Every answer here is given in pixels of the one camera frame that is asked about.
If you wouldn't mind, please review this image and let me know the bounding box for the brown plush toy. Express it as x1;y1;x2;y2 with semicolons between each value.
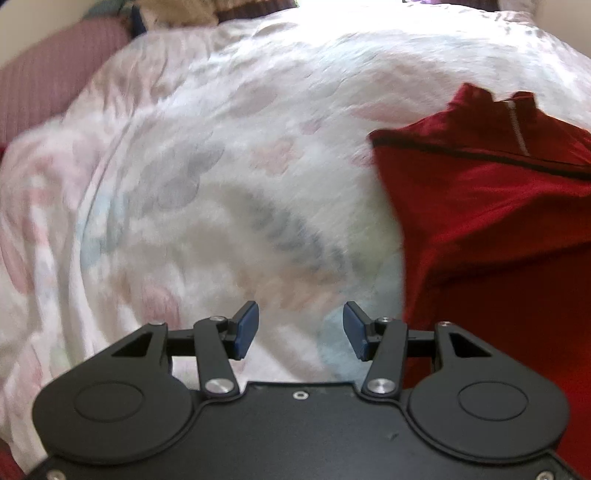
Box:
139;0;219;27

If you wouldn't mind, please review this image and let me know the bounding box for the maroon striped cushion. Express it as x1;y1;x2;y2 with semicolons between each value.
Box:
0;19;134;149

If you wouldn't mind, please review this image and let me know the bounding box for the brown patterned curtain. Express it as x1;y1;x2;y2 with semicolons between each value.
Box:
216;0;297;22

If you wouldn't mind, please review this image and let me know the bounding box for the floral white blanket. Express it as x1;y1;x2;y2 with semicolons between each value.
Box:
0;9;591;467

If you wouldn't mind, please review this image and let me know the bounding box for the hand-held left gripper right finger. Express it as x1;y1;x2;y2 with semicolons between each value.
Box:
343;301;494;398

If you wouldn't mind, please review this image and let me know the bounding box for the red zip-neck garment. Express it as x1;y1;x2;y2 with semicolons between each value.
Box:
369;84;591;480

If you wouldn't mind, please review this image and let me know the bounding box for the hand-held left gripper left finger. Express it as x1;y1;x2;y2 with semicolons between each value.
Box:
110;301;260;400

